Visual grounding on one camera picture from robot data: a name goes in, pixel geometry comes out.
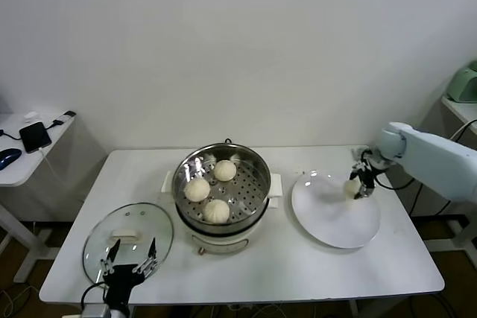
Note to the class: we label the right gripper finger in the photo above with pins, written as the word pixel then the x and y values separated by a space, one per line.
pixel 354 176
pixel 366 192

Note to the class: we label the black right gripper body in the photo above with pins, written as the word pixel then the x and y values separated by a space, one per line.
pixel 368 179

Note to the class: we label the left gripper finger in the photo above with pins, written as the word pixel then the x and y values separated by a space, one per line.
pixel 152 248
pixel 115 248

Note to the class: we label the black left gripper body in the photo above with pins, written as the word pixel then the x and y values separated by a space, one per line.
pixel 121 280

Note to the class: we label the white steamed baozi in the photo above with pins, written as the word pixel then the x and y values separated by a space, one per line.
pixel 351 188
pixel 224 170
pixel 196 188
pixel 216 210

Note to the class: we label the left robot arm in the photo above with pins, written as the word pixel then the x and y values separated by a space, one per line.
pixel 119 311

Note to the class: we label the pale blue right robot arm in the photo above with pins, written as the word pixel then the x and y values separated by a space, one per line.
pixel 436 161

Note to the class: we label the stainless steel steamer basket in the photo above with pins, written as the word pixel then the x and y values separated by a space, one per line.
pixel 246 187

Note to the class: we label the round glass pot lid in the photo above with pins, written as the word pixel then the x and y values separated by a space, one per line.
pixel 164 225

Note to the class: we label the white round plate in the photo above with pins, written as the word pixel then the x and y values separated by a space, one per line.
pixel 335 228

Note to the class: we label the white electric pot base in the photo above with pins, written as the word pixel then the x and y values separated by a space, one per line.
pixel 220 243

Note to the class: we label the white side table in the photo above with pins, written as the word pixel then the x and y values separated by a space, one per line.
pixel 460 109

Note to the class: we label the white side desk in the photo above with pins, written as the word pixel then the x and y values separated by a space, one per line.
pixel 22 178

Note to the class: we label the pale green appliance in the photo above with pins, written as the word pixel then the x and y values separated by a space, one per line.
pixel 464 85

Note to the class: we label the black smartphone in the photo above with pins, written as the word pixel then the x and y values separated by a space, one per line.
pixel 35 136

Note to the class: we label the blue computer mouse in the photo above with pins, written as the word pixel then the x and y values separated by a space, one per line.
pixel 10 157

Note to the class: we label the black usb adapter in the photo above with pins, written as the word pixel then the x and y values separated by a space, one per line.
pixel 67 115

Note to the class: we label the small white charger case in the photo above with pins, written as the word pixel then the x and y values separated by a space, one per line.
pixel 31 115

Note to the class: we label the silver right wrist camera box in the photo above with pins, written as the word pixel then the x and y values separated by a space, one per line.
pixel 363 157

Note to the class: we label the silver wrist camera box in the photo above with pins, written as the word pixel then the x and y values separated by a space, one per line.
pixel 363 157
pixel 95 311

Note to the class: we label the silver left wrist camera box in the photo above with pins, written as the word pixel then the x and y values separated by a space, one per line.
pixel 95 311

